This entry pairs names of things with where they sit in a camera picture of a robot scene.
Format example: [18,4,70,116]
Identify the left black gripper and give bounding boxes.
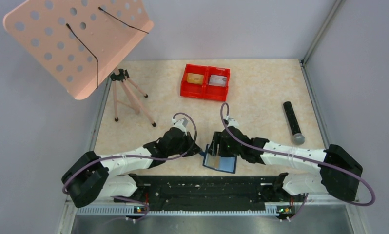
[167,131,202,157]

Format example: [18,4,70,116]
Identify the navy blue card holder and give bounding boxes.
[200,144,237,174]

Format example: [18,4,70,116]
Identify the gold vip card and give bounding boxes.
[186,73,204,85]
[206,156,220,169]

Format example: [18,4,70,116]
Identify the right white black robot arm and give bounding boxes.
[207,126,363,202]

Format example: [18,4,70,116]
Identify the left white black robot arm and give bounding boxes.
[61,127,202,208]

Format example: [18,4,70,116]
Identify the silver card in bin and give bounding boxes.
[208,75,227,87]

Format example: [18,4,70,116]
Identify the right red plastic bin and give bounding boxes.
[204,66,230,102]

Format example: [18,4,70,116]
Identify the red plastic bin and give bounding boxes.
[204,66,230,102]
[180,64,208,99]

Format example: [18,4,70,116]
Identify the left red plastic bin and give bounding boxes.
[180,64,208,99]

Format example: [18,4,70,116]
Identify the black microphone with grey head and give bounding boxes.
[283,101,305,145]

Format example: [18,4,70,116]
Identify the pink tripod stand legs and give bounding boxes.
[110,67,157,127]

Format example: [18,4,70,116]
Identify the pink perforated music stand desk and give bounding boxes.
[3,0,154,100]

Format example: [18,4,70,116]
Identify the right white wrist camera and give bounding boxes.
[223,117,239,128]

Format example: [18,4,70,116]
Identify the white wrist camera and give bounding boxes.
[223,117,239,128]
[172,117,188,134]

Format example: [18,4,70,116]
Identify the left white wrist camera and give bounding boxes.
[172,117,188,134]

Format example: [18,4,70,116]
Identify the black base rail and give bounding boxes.
[68,174,328,217]

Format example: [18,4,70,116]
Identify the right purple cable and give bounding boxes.
[220,102,376,223]

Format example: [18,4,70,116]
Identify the purple cable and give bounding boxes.
[62,112,198,223]
[220,102,376,223]

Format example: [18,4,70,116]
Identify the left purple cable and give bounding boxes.
[62,112,198,223]

